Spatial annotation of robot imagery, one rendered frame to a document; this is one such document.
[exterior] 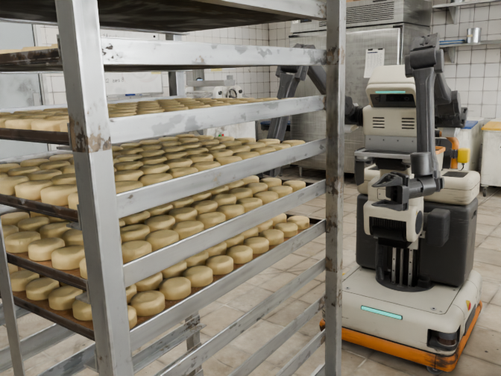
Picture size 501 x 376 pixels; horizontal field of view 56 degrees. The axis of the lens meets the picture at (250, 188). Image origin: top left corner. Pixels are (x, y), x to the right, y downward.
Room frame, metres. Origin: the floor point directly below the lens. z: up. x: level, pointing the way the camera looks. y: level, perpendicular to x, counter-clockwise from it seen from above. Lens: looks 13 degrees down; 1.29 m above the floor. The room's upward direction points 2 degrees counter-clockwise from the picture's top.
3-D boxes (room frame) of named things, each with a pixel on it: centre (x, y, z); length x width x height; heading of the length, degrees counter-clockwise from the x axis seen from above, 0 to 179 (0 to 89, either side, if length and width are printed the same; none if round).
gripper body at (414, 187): (1.31, -0.44, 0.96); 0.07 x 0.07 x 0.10; 25
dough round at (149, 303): (0.66, 0.16, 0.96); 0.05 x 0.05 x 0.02
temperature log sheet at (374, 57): (5.26, -1.37, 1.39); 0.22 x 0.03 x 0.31; 50
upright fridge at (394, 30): (5.86, -1.32, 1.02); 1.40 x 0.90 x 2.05; 50
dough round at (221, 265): (0.80, 0.06, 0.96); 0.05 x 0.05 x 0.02
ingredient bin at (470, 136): (5.25, -2.25, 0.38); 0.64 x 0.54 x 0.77; 142
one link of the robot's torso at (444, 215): (2.03, -0.71, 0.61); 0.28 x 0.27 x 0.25; 55
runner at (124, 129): (0.78, 0.02, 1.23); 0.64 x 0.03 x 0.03; 145
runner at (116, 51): (0.78, 0.02, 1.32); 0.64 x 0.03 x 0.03; 145
